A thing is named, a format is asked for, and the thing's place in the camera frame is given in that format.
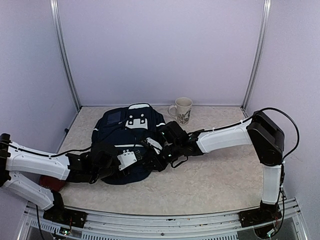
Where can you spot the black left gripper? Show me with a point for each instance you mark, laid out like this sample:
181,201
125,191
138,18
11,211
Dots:
126,171

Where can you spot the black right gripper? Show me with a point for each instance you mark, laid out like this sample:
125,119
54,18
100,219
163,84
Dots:
159,166

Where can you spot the navy blue student backpack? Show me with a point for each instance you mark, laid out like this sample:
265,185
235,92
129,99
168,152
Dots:
125,128

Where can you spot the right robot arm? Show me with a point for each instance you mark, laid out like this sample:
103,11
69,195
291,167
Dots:
257,130

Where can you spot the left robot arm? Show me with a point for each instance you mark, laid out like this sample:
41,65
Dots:
16,159

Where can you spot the beige patterned ceramic mug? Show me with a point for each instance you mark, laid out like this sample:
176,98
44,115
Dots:
181,110

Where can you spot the red floral round tin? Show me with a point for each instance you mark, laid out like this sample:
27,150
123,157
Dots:
51,183

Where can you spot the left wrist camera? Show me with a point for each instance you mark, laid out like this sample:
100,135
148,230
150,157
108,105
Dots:
128,158

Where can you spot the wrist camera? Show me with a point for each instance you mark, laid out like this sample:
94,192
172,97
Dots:
153,144
128,158

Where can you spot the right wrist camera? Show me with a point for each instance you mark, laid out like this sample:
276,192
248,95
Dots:
153,144

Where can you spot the front aluminium rail base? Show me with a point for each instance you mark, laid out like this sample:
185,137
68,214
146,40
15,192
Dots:
101,225

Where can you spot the left aluminium frame post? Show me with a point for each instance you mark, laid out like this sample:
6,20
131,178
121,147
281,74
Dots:
54,5

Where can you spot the aluminium frame post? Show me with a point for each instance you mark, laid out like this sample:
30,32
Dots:
258,53
54,5

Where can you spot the right aluminium frame post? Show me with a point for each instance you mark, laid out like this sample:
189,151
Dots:
258,53

